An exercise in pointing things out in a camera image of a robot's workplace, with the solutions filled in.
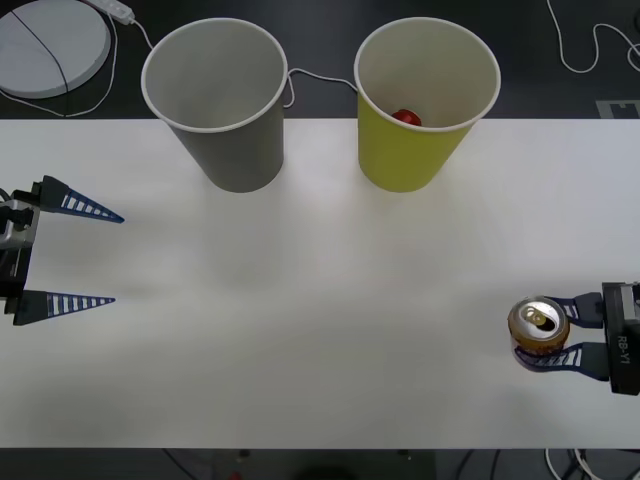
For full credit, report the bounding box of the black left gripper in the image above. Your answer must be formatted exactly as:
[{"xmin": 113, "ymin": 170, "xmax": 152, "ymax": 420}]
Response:
[{"xmin": 0, "ymin": 174, "xmax": 126, "ymax": 328}]

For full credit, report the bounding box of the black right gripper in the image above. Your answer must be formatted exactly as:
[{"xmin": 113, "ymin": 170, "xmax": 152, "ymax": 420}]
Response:
[{"xmin": 513, "ymin": 281, "xmax": 640, "ymax": 398}]

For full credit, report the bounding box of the gold drink can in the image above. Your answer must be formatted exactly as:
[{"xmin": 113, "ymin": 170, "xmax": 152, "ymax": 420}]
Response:
[{"xmin": 507, "ymin": 295, "xmax": 572, "ymax": 373}]

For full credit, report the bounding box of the grey plastic waste bin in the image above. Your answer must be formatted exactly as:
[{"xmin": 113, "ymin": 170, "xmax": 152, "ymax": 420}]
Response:
[{"xmin": 140, "ymin": 17, "xmax": 290, "ymax": 194}]

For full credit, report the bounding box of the white round disc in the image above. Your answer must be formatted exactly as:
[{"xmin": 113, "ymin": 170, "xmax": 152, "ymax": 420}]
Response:
[{"xmin": 0, "ymin": 0, "xmax": 114, "ymax": 100}]

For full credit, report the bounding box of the yellow-green plastic waste bin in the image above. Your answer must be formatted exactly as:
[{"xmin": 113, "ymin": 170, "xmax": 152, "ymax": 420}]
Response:
[{"xmin": 353, "ymin": 15, "xmax": 503, "ymax": 194}]

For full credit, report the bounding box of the white power strip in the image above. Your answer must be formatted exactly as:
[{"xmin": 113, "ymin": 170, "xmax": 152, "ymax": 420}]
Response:
[{"xmin": 81, "ymin": 0, "xmax": 136, "ymax": 25}]

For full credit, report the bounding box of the red can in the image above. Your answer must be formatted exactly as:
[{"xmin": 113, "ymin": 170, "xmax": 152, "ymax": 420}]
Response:
[{"xmin": 390, "ymin": 108, "xmax": 424, "ymax": 127}]

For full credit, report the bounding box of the white cable under table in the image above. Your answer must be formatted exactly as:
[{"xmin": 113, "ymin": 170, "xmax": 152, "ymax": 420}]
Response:
[{"xmin": 543, "ymin": 447, "xmax": 604, "ymax": 480}]

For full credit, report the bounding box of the thin white looped cable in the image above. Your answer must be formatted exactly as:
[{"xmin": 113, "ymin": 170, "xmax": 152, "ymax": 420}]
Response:
[{"xmin": 0, "ymin": 13, "xmax": 120, "ymax": 119}]

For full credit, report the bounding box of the thin black cable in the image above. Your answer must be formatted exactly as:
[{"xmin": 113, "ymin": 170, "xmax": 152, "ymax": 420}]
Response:
[{"xmin": 10, "ymin": 8, "xmax": 72, "ymax": 117}]

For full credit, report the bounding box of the white wavy cable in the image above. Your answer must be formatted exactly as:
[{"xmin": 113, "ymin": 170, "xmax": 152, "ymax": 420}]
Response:
[{"xmin": 545, "ymin": 0, "xmax": 640, "ymax": 75}]

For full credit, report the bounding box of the white power strip cable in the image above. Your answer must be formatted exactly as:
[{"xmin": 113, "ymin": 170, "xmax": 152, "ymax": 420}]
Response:
[{"xmin": 130, "ymin": 17, "xmax": 360, "ymax": 109}]

